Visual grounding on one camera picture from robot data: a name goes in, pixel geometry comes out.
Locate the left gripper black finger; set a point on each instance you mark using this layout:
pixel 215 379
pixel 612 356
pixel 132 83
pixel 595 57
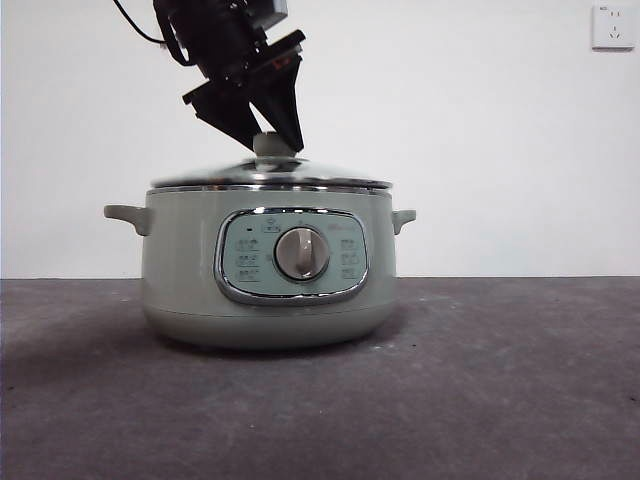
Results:
pixel 227 112
pixel 285 105

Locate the glass lid with green knob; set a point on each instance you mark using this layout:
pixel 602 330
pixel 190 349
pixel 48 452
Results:
pixel 272 172

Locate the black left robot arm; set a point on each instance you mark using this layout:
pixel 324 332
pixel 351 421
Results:
pixel 187 22

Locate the green electric cooking pot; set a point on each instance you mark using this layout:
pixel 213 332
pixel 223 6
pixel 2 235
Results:
pixel 180 270

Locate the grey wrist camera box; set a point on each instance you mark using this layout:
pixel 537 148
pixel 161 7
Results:
pixel 270 10

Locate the white wall socket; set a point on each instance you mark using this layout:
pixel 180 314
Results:
pixel 614 27

